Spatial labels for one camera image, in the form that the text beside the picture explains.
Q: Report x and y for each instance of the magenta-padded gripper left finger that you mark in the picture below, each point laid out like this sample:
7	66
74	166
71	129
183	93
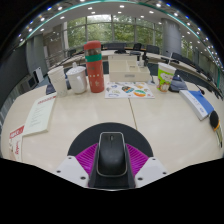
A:
71	170

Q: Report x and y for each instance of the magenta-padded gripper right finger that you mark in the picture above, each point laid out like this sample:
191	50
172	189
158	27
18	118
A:
151	170

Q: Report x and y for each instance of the black computer mouse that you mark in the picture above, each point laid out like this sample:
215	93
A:
112	156

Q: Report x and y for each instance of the red white magazine with fan picture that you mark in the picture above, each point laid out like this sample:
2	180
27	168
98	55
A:
16	143

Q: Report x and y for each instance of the white booklet with red title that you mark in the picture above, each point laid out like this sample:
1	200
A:
40	115

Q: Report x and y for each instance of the black yellow handheld microphone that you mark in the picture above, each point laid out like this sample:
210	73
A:
214	120

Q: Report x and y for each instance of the blue and white book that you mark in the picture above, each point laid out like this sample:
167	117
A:
198	104

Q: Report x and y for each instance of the colourful sticker sheet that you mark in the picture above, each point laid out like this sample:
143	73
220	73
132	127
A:
130	90

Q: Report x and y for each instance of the stack of white paper cups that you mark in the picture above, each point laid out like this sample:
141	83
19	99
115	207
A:
58	81

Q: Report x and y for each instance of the white lidded mug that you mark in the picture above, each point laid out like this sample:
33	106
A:
77	80

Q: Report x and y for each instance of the green printed paper cup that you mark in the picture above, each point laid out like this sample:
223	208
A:
165	78

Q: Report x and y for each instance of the beige desk organiser tray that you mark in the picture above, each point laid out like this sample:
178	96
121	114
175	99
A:
128	73

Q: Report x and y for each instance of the red bottle with green band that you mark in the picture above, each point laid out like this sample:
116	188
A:
95	70

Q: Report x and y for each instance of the long curved conference table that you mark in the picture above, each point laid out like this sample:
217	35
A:
156	56

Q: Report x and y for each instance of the dark office chairs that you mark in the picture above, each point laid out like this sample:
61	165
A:
151	49

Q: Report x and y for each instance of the ceiling lights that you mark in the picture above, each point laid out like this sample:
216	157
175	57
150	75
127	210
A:
90	8

